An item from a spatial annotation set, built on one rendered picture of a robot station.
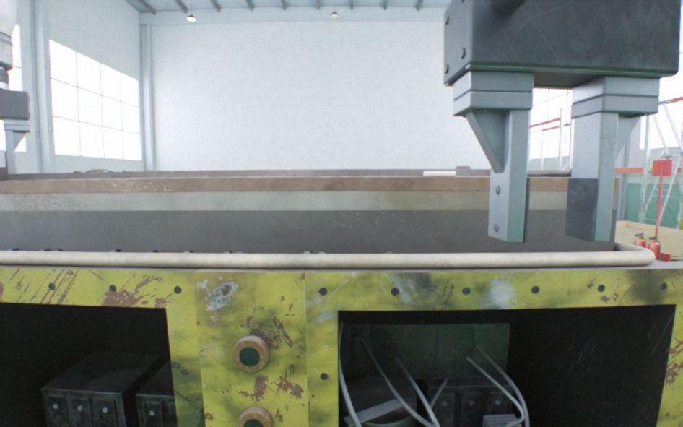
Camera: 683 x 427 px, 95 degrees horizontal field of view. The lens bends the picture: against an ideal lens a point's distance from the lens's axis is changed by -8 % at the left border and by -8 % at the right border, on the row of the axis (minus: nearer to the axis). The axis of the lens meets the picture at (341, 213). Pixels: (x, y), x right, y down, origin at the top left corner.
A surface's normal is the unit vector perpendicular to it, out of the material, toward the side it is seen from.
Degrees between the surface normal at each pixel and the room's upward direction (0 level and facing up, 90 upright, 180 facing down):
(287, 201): 90
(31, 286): 90
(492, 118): 90
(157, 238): 90
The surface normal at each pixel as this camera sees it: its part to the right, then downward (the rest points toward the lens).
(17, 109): 0.69, 0.07
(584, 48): 0.00, 0.11
